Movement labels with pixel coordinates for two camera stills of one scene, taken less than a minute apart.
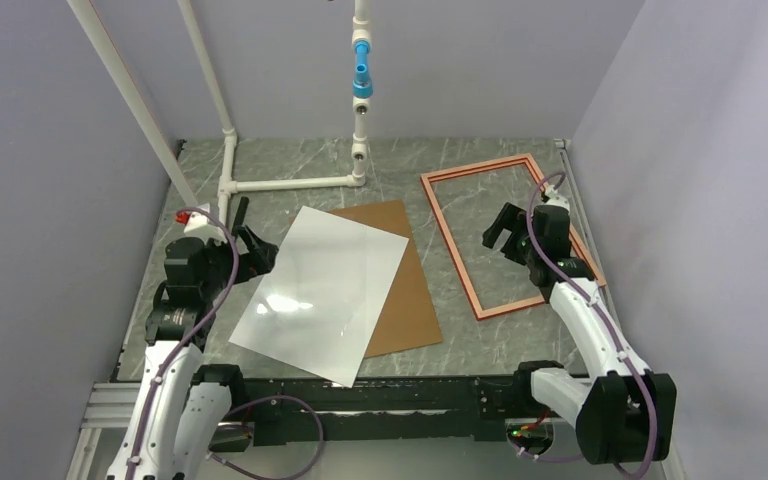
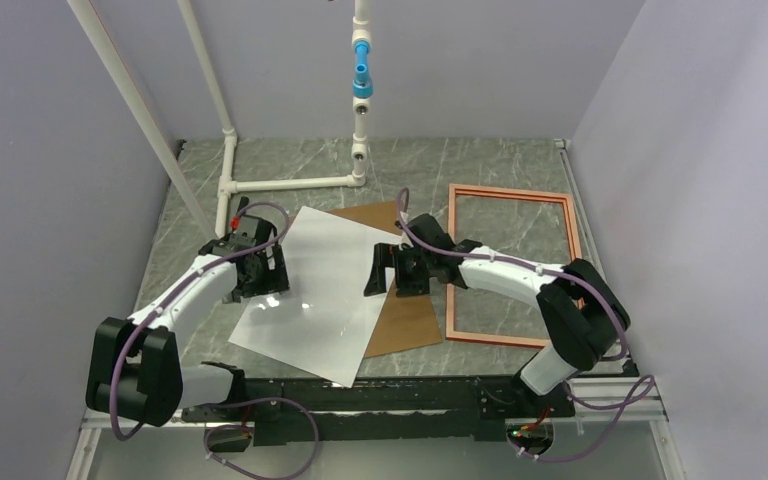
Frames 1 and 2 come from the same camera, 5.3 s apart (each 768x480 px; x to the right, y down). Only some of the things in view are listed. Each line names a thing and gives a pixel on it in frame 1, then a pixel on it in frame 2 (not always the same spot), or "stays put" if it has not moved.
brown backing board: [408, 319] stays put
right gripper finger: [493, 232] -> [384, 257]
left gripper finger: [268, 248] -> [276, 270]
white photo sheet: [322, 298] stays put
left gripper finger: [262, 264] -> [249, 283]
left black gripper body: [244, 265] -> [262, 269]
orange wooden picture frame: [483, 166] -> [450, 333]
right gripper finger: [516, 247] -> [412, 279]
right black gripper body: [518, 222] -> [407, 253]
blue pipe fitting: [362, 86] stays put
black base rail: [389, 408] stays put
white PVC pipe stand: [228, 183] stays put
